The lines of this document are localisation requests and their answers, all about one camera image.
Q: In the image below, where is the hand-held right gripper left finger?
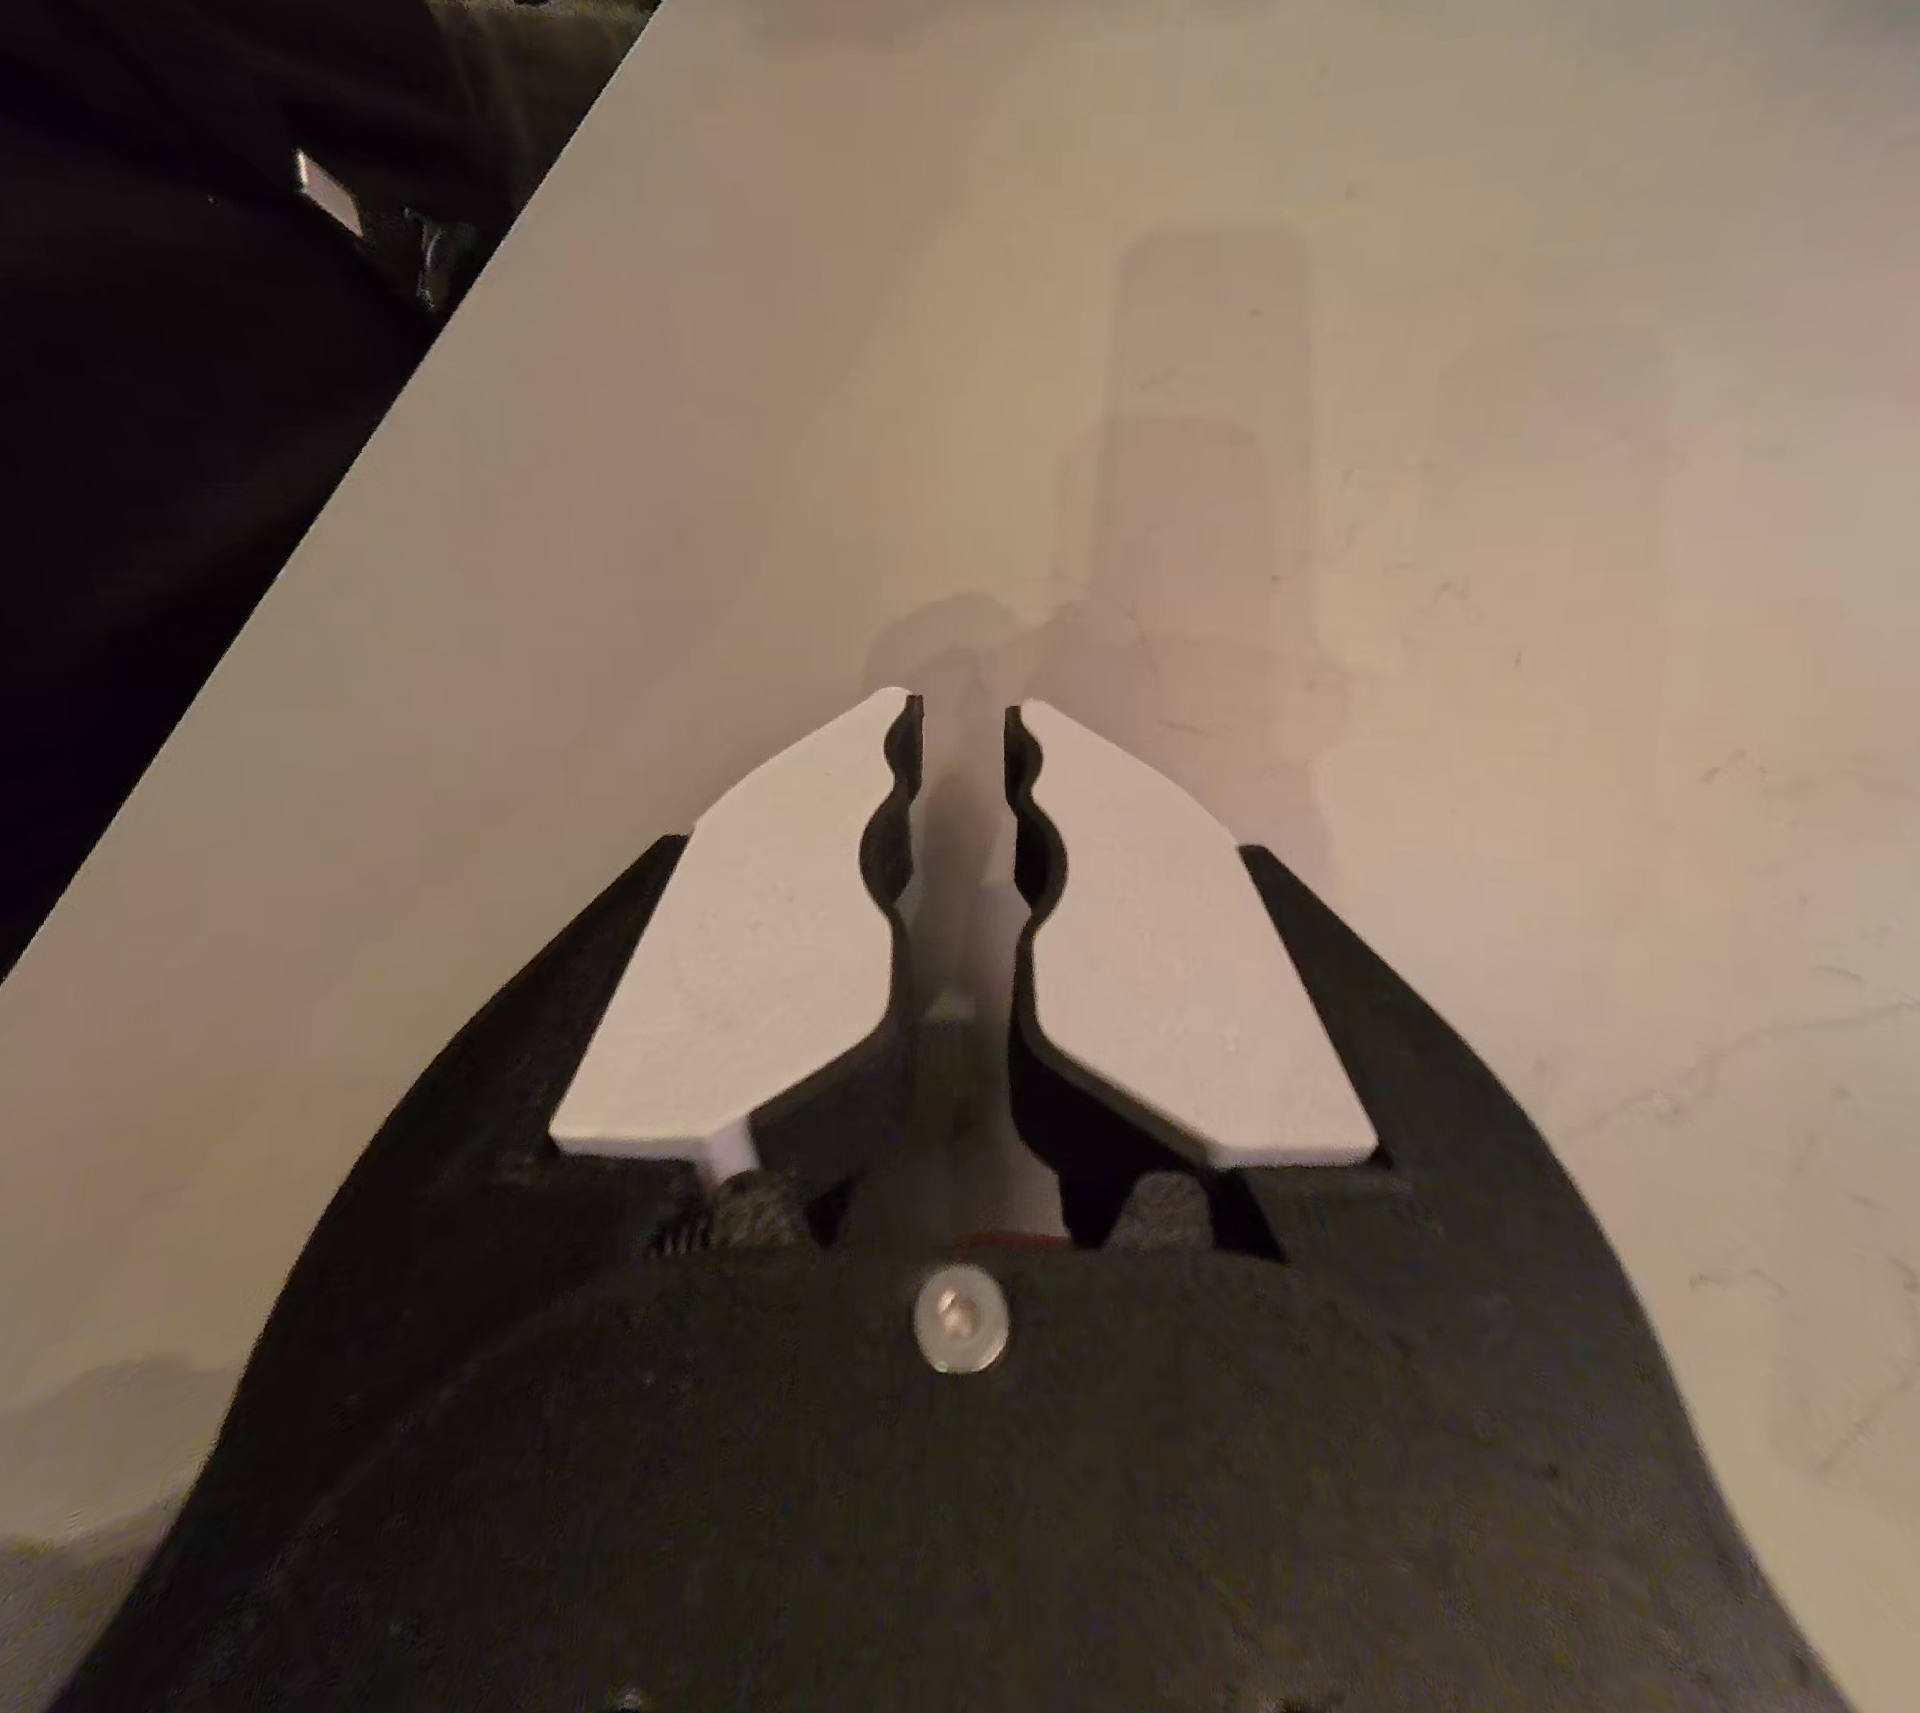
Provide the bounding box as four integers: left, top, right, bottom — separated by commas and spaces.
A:
546, 686, 928, 1186

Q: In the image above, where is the person's black clothing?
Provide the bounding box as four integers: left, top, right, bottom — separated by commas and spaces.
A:
0, 0, 512, 980

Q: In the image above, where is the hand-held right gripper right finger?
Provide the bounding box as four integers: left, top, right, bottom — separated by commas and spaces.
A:
998, 700, 1382, 1238

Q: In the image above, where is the grey belt clip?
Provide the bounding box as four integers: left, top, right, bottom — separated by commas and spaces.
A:
288, 144, 372, 242

